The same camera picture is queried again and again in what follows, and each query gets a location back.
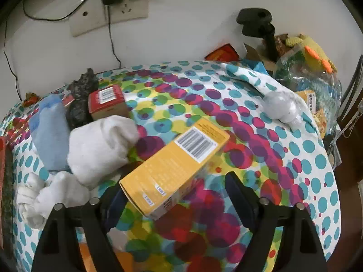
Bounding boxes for yellow cardboard box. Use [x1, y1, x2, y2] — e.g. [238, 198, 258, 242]
[119, 118, 231, 221]

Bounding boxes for grey rounded toy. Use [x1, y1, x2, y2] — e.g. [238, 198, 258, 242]
[263, 91, 304, 131]

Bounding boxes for white wall socket plate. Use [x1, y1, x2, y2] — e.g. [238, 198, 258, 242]
[69, 4, 110, 37]
[106, 0, 149, 20]

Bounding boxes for clear plastic bag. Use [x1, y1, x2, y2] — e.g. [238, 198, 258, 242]
[274, 45, 343, 125]

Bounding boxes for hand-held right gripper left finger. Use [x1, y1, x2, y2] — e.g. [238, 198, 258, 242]
[31, 181, 129, 272]

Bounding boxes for black plastic bag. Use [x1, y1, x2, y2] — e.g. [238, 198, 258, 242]
[66, 68, 99, 129]

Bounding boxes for dark wooden cabinet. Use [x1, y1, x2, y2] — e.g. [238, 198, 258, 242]
[336, 55, 363, 183]

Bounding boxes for red packet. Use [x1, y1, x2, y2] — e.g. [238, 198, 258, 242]
[205, 44, 240, 61]

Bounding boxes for polka dot tablecloth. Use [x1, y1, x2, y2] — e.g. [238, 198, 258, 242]
[0, 60, 342, 272]

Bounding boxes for light blue sock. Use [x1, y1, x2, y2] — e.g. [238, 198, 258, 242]
[28, 95, 71, 172]

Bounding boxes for thin black charger cable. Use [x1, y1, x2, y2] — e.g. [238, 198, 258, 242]
[108, 5, 122, 69]

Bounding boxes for orange snack packet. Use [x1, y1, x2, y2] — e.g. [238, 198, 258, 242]
[313, 109, 329, 139]

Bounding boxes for yellow packet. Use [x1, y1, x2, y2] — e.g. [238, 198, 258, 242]
[295, 89, 316, 114]

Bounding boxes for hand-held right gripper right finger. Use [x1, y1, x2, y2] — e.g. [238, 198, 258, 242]
[224, 171, 329, 272]

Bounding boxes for white sock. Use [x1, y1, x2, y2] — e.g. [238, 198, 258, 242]
[15, 172, 49, 230]
[37, 171, 91, 221]
[67, 116, 140, 189]

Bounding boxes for black clamp stand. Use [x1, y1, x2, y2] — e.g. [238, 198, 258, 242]
[237, 8, 277, 63]

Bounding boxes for brown cardboard box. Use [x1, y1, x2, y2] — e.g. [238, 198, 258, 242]
[243, 42, 277, 71]

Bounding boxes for yellow knitted duck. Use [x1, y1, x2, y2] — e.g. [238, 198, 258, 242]
[285, 33, 338, 74]

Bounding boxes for red candy wrapper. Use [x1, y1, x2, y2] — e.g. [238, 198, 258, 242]
[24, 92, 40, 105]

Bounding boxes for blue paper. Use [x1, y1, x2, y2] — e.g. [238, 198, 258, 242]
[241, 58, 270, 75]

